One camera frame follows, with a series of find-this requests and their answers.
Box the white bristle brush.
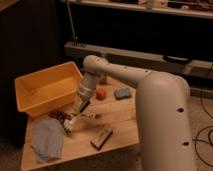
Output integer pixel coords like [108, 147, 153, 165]
[63, 114, 82, 134]

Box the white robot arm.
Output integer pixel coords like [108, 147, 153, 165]
[77, 55, 197, 171]

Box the wooden block brush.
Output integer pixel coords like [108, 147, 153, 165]
[90, 126, 113, 150]

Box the red ball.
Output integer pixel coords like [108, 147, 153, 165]
[96, 88, 106, 100]

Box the wooden small table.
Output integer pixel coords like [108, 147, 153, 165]
[21, 77, 138, 171]

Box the yellow plastic bin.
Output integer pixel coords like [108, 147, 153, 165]
[15, 62, 82, 118]

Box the blue sponge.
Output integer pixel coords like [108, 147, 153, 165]
[114, 88, 132, 100]

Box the grey cloth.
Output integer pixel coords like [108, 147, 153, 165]
[31, 118, 63, 163]

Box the low wooden shelf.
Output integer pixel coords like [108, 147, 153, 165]
[64, 42, 213, 79]

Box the metal stand pole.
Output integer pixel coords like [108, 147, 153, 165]
[66, 0, 78, 46]

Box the black floor cable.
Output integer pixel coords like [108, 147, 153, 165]
[192, 63, 213, 168]

